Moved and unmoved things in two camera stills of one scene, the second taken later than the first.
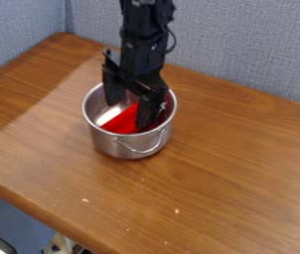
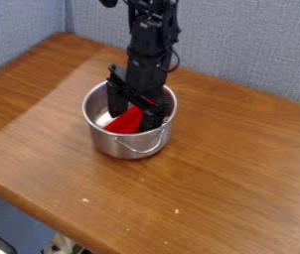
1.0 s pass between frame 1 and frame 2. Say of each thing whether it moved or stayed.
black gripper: moved
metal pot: stayed
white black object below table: stayed
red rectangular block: stayed
